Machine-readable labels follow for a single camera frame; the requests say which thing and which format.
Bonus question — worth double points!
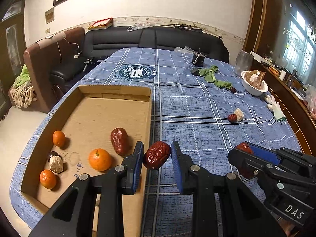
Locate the yellow wall plaque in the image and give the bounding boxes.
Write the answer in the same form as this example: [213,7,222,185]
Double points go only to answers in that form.
[45,8,55,24]

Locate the brown crumpled paper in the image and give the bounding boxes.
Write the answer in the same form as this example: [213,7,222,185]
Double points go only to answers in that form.
[245,70,266,89]

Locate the pink plastic bag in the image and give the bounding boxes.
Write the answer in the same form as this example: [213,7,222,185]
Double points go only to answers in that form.
[302,84,316,120]

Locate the large orange with stem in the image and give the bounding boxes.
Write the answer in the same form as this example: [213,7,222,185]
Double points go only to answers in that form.
[88,148,113,171]

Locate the dark round fruit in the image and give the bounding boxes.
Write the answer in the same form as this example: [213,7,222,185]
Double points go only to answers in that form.
[47,151,61,163]

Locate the brown armchair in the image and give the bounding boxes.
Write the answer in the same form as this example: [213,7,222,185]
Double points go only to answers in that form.
[24,27,86,114]

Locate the black items on sofa back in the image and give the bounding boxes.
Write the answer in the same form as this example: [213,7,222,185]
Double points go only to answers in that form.
[173,23,203,33]

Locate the beige food chunk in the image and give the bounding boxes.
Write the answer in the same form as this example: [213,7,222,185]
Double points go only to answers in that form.
[49,155,65,174]

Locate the red gift box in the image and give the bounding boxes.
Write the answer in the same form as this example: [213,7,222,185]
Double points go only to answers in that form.
[88,18,113,31]

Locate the blue plaid tablecloth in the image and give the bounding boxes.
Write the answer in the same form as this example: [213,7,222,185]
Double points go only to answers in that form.
[10,47,303,237]

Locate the dark wooden sideboard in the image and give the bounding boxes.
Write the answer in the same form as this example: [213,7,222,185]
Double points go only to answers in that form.
[249,51,316,158]

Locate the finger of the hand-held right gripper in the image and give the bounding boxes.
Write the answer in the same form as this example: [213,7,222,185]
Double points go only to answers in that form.
[228,148,311,203]
[247,143,316,178]

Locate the wooden glass-panel doors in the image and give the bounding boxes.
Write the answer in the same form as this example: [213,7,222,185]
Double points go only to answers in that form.
[0,0,27,119]

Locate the green blanket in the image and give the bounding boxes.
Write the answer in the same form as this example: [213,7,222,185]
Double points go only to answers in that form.
[13,65,30,88]

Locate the white cable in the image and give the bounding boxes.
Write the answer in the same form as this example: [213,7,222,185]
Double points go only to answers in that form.
[36,33,81,62]

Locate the white bowl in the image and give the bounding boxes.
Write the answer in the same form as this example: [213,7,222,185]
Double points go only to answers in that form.
[241,70,269,96]

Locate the green leafy vegetable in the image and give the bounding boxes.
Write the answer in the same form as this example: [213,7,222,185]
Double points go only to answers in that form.
[198,65,219,83]
[213,80,233,89]

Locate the brown wooden door frame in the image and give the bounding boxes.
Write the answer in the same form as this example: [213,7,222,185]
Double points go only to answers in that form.
[242,0,287,55]

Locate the small orange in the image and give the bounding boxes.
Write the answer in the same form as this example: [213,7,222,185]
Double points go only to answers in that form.
[53,130,66,147]

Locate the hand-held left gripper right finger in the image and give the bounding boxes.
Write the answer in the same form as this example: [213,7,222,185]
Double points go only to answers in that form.
[171,141,285,237]

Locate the crumpled clear plastic wrap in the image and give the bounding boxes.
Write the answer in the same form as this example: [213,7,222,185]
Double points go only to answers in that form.
[174,46,195,54]

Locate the shallow cardboard box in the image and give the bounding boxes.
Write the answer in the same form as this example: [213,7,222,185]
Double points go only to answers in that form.
[21,85,152,237]

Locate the black leather sofa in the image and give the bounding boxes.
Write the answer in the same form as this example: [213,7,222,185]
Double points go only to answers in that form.
[51,26,229,84]

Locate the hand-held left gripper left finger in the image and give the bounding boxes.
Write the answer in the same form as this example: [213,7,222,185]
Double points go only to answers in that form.
[28,141,145,237]

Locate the white glove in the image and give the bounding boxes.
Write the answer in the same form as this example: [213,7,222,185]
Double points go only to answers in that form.
[264,94,287,122]

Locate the small black device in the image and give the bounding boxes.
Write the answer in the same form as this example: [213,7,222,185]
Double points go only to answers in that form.
[192,49,206,67]

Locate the clear plastic bag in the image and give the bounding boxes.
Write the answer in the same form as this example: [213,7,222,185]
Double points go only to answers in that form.
[127,21,156,32]

